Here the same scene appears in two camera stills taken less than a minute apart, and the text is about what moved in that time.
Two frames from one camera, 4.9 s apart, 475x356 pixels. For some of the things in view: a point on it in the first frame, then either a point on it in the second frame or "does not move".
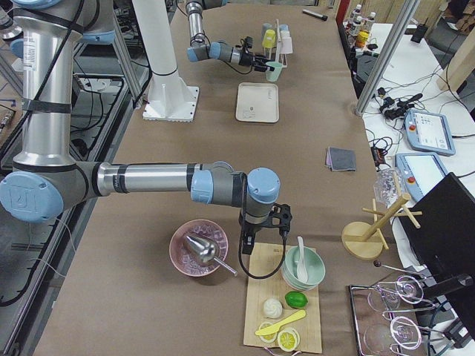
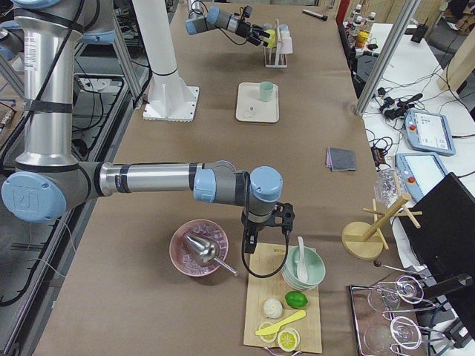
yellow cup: x=269 y=39 does not move
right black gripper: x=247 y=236 does not move
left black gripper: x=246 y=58 -> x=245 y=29
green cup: x=272 y=76 -> x=266 y=90
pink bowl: x=198 y=248 does not move
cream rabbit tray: x=257 y=102 does not move
